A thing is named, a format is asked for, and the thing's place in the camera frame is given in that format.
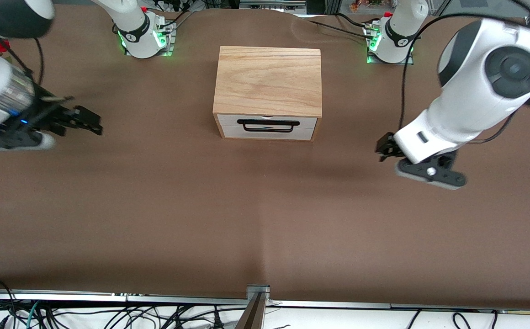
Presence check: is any wooden drawer with white face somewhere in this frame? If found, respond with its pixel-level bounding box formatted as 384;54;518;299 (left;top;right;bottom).
217;114;318;141

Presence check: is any black metal drawer handle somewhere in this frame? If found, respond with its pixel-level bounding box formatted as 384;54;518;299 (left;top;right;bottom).
237;119;301;133

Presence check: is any light wooden cabinet box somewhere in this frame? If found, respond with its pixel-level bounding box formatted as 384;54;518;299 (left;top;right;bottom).
212;46;323;141

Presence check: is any brown table cover sheet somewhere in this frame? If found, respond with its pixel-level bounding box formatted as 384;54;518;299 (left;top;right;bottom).
0;4;530;311

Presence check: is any grey metal box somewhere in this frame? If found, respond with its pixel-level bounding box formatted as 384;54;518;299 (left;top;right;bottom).
239;0;307;13

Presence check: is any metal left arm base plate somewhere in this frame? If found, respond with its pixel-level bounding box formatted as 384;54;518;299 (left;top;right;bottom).
366;25;415;65

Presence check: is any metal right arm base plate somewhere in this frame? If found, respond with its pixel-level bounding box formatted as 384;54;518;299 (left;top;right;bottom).
125;21;175;59

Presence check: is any black cable on cover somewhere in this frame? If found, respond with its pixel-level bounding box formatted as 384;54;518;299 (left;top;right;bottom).
336;12;376;29
292;15;371;37

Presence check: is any black base plug cable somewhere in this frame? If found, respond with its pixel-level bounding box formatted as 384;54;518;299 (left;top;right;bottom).
162;8;198;30

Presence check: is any aluminium table edge rail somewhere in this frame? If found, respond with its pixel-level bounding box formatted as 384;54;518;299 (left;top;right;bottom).
0;288;248;303
269;299;530;313

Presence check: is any teal floor cable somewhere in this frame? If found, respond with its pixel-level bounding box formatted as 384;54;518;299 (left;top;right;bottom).
24;302;41;329

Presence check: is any black floor cable tangle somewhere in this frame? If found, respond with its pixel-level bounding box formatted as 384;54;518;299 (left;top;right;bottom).
0;302;247;329

